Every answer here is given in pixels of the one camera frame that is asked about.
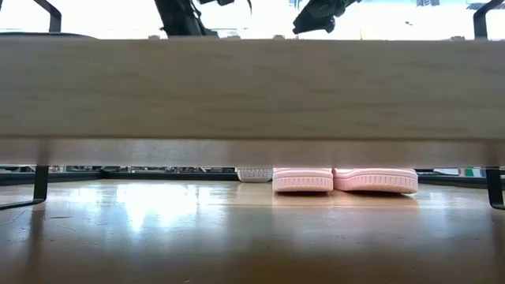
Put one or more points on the pink rubber slide sandal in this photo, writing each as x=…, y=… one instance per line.
x=375, y=181
x=302, y=182

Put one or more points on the green background box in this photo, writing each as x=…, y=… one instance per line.
x=473, y=173

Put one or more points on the white patterned plant pot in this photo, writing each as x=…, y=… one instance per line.
x=254, y=175

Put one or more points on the wooden shelf with black legs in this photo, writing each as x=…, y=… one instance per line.
x=252, y=90

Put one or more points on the black table frame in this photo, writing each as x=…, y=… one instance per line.
x=158, y=176

